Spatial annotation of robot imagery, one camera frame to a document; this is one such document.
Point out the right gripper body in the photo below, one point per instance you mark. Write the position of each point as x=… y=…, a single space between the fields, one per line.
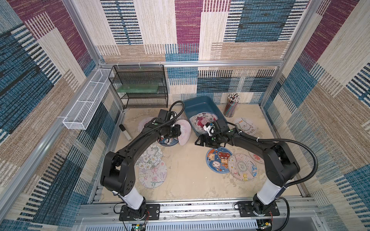
x=208 y=139

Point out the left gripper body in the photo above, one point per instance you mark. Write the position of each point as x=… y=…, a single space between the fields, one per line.
x=173 y=132

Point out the pink unicorn coaster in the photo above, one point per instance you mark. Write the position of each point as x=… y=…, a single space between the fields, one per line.
x=185 y=129

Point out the blue character coaster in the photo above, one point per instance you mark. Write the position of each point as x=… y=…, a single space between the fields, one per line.
x=217 y=160

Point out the red floral coaster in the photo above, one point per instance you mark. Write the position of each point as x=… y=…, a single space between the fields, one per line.
x=201 y=121

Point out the white daisy coaster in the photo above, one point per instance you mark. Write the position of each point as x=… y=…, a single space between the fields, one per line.
x=150 y=158

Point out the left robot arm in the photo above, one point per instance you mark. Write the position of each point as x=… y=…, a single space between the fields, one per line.
x=118 y=170

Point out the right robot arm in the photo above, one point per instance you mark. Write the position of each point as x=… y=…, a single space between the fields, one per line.
x=280 y=163

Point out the teal plastic storage box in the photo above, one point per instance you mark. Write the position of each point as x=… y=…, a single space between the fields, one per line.
x=200 y=108

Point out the dark blue cartoon coaster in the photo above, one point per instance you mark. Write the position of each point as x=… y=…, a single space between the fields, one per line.
x=168 y=141

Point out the pink kitty coaster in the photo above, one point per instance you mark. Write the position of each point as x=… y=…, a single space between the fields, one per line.
x=142 y=123

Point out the white dog coaster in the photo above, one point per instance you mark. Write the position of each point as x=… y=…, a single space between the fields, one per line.
x=246 y=125

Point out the cream cartoon coaster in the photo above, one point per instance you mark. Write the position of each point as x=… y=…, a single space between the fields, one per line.
x=242 y=167

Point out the cup of colored pencils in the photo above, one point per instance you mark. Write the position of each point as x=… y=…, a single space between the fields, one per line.
x=232 y=102

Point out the pink rabbit coaster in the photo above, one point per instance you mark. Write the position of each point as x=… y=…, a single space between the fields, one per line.
x=256 y=158

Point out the white marker black cap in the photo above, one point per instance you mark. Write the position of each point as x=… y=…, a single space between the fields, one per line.
x=125 y=132

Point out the pink blossom coaster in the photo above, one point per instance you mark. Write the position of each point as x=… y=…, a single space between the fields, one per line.
x=155 y=177

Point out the green board on shelf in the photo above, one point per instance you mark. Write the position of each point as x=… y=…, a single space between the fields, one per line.
x=138 y=88

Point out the black wire shelf rack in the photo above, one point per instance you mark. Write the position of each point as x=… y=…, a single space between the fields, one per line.
x=140 y=74

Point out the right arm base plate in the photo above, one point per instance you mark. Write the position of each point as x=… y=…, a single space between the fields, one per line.
x=251 y=208

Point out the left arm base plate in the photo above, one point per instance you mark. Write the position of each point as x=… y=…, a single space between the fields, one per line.
x=146 y=212

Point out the white wire mesh basket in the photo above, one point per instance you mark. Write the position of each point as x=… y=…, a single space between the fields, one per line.
x=83 y=110

